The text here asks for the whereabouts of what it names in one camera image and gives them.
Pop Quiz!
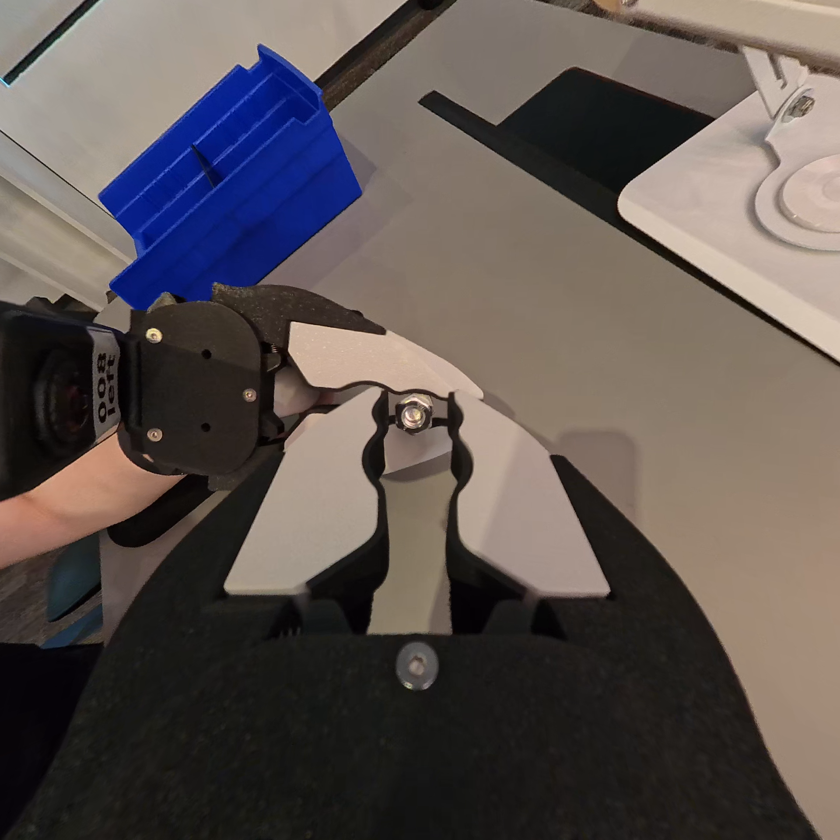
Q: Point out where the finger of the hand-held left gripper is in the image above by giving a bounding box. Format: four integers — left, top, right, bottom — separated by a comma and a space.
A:
283, 319, 487, 398
276, 387, 455, 476

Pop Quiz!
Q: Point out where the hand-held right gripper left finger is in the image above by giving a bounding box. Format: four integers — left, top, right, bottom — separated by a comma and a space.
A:
223, 386, 391, 634

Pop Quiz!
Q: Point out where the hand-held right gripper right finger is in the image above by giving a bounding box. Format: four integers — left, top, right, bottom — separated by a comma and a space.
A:
446, 390, 613, 634

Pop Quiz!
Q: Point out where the person's left forearm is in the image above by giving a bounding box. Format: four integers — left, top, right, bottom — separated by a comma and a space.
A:
0, 459, 83, 573

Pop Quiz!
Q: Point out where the person's left hand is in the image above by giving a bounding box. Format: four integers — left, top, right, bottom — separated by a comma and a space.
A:
77, 448, 191, 537

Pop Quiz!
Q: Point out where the blue plastic bin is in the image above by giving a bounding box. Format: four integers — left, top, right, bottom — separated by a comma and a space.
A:
98, 44, 364, 309

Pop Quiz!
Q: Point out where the teal chair seat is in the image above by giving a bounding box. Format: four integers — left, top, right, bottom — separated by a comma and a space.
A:
45, 548, 105, 647

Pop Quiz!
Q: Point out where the black mat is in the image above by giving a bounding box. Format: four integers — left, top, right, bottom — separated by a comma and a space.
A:
497, 66, 716, 196

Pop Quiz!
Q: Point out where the white sign stand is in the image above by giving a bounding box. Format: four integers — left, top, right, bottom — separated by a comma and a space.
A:
591, 0, 840, 364

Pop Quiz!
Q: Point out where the person's dark clothing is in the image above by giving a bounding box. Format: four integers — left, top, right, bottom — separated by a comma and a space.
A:
0, 642, 101, 840

